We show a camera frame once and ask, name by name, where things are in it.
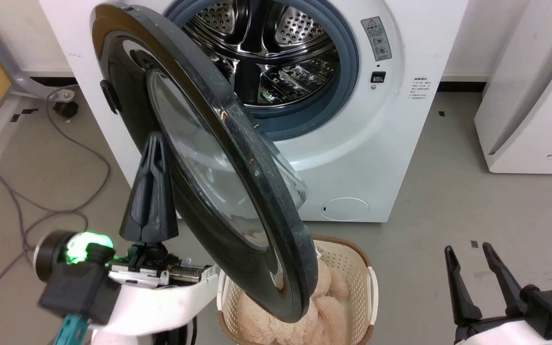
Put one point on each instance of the white front-load washing machine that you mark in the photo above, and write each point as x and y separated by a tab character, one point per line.
376	143

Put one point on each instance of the white appliance cabinet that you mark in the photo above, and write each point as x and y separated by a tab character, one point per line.
534	120

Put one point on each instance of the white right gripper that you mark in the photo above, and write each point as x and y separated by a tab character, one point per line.
506	334

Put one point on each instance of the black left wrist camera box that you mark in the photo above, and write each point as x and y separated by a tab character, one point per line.
77	287

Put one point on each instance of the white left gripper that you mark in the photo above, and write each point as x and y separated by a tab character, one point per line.
161	302

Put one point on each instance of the round white filter cover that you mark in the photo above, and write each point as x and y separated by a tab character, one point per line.
345	209

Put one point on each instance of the black caster wheel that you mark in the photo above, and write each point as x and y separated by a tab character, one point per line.
66	109

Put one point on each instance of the black door hinge block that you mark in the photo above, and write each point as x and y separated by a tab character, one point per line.
109	96

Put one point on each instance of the cream perforated laundry basket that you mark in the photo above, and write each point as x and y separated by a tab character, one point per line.
348	258

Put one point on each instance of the black round glass washer door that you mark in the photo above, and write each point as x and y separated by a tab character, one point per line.
257	182

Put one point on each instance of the beige fluffy towel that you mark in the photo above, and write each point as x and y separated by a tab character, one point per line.
326	311

